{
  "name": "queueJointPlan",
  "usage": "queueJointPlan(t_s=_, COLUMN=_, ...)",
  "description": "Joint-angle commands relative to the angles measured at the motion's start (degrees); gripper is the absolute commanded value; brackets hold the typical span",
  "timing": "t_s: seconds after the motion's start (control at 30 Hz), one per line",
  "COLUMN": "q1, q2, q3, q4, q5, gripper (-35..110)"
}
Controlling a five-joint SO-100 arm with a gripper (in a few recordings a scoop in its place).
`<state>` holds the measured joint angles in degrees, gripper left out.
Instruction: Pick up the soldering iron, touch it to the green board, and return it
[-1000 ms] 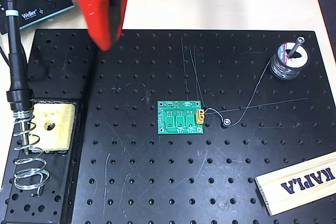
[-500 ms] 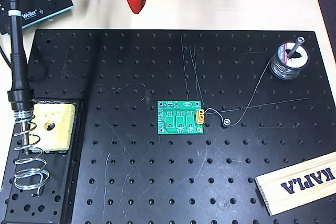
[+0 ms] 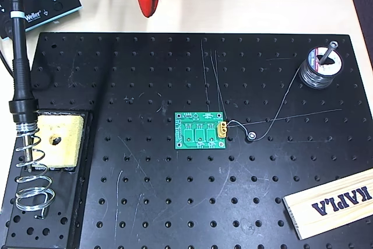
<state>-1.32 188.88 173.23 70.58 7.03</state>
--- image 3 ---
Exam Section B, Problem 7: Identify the green printed circuit board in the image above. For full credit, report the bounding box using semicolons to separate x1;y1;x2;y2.
174;111;227;150

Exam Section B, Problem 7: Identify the black soldering iron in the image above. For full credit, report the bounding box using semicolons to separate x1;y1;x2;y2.
8;0;38;173

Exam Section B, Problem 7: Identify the yellow power connector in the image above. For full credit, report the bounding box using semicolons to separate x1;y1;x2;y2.
217;120;229;138

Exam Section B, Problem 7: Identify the metal post screw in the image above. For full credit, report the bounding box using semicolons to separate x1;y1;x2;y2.
319;41;339;66

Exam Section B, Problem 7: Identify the black perforated metal breadboard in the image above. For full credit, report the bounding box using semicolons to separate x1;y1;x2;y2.
0;31;373;249

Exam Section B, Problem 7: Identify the soldering iron stand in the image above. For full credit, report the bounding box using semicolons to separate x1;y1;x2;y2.
0;108;98;248

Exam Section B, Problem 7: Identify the black holder funnel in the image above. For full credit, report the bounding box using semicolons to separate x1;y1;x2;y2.
8;99;39;124

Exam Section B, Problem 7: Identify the solder wire spool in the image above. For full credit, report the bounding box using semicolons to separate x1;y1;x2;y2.
298;45;344;90

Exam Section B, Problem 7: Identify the thin grey solder wire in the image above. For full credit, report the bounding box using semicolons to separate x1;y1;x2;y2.
226;66;302;142

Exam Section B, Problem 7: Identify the yellow cleaning sponge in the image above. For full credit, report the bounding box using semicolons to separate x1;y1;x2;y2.
34;114;85;170

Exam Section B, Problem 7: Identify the wooden plank with KAPLA print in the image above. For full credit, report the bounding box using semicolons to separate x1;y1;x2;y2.
282;169;373;240

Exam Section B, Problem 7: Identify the metal spring coil holder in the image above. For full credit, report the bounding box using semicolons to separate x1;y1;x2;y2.
13;122;56;219

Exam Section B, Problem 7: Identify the black soldering iron cable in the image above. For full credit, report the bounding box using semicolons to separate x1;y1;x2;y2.
0;47;15;75

